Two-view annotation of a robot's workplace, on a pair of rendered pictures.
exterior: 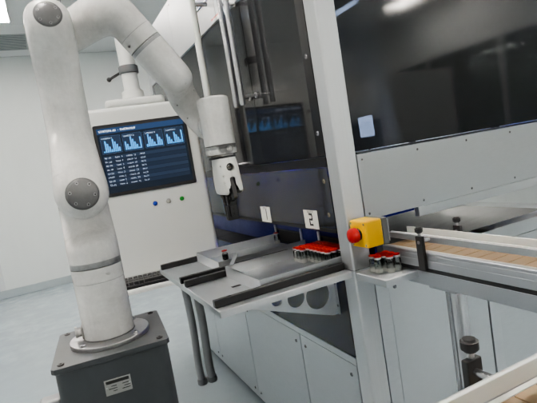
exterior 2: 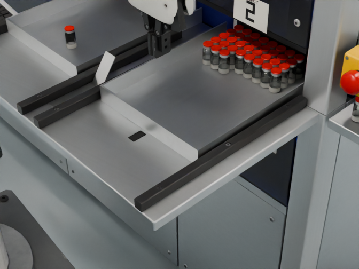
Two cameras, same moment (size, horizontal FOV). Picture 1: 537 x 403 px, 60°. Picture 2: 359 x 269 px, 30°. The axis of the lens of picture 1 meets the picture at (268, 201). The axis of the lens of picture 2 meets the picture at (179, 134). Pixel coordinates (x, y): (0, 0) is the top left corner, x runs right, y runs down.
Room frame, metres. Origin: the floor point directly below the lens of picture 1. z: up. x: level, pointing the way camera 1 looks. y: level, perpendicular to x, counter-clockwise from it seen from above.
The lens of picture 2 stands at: (0.44, 0.34, 1.63)
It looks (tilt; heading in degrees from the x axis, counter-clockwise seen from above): 39 degrees down; 343
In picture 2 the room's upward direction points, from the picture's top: 1 degrees counter-clockwise
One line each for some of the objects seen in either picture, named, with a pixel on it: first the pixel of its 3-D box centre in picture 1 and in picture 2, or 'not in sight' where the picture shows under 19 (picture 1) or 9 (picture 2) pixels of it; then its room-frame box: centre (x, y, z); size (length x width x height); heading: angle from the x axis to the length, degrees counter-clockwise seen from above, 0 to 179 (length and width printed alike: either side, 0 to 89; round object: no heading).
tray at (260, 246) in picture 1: (249, 250); (105, 20); (1.73, 0.10, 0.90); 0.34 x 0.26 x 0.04; 115
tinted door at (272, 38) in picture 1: (279, 69); not in sight; (1.53, -0.10, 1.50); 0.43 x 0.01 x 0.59; 25
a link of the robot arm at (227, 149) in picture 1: (221, 151); not in sight; (1.27, 0.10, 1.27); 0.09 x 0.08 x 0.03; 24
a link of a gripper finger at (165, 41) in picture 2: (232, 207); (166, 38); (1.26, 0.10, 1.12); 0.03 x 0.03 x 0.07; 24
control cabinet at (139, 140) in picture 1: (149, 185); not in sight; (2.16, 0.53, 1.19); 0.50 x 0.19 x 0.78; 108
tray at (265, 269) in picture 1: (291, 264); (213, 85); (1.42, -0.04, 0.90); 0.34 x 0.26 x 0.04; 115
